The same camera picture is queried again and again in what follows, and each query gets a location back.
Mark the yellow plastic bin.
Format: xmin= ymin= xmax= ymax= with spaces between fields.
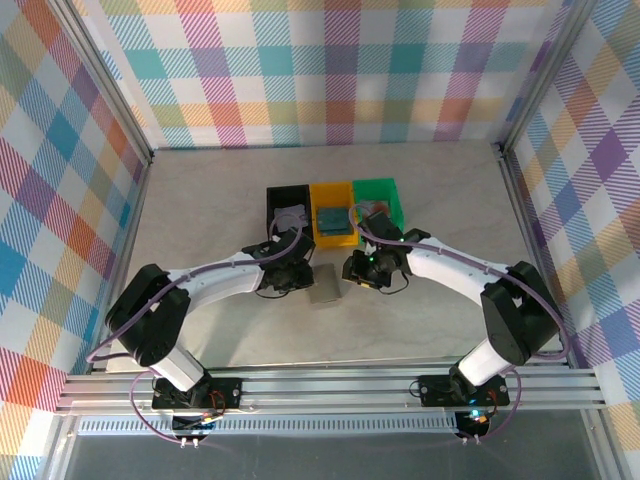
xmin=309 ymin=180 xmax=361 ymax=250

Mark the long aluminium frame rail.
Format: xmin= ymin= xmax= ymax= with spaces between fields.
xmin=55 ymin=367 xmax=609 ymax=416

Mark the teal card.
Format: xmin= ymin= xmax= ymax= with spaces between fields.
xmin=315 ymin=205 xmax=351 ymax=236

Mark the small black circuit board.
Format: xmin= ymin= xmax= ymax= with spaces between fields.
xmin=457 ymin=407 xmax=494 ymax=436
xmin=172 ymin=409 xmax=220 ymax=436

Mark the purple cable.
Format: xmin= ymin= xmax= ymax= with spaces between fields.
xmin=85 ymin=214 xmax=307 ymax=445
xmin=349 ymin=202 xmax=569 ymax=445

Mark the aluminium side rail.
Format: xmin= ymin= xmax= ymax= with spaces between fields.
xmin=494 ymin=142 xmax=581 ymax=371
xmin=88 ymin=149 xmax=156 ymax=374

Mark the silver VIP card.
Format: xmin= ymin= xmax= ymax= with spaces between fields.
xmin=273 ymin=203 xmax=307 ymax=234

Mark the slotted white cable duct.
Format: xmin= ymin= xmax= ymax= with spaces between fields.
xmin=77 ymin=417 xmax=459 ymax=436

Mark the aluminium corner post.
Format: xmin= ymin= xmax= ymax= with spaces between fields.
xmin=49 ymin=0 xmax=154 ymax=166
xmin=497 ymin=0 xmax=599 ymax=156

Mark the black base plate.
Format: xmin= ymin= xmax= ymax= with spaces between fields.
xmin=151 ymin=377 xmax=245 ymax=412
xmin=417 ymin=373 xmax=511 ymax=407

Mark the green plastic bin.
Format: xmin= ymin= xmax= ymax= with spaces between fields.
xmin=352 ymin=177 xmax=407 ymax=236

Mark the black plastic bin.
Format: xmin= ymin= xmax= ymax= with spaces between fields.
xmin=265 ymin=183 xmax=316 ymax=251

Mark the grey card holder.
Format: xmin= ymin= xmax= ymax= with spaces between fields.
xmin=307 ymin=262 xmax=344 ymax=305

